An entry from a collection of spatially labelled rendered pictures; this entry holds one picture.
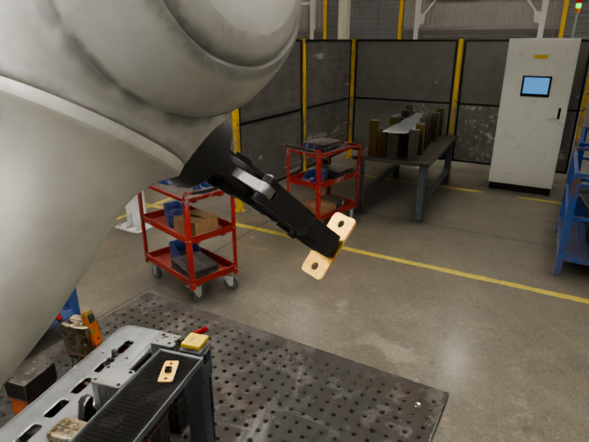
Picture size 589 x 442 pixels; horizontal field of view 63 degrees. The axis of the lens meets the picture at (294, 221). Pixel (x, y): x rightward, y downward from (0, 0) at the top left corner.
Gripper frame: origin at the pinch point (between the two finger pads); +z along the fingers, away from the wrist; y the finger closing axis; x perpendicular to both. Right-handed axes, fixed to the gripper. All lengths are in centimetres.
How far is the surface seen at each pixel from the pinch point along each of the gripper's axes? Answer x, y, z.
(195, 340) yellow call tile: 38, 71, 52
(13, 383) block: 78, 101, 27
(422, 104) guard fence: -326, 469, 517
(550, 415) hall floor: -1, 42, 277
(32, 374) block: 74, 102, 31
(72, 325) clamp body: 62, 118, 41
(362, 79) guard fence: -324, 566, 462
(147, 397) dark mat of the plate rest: 51, 56, 37
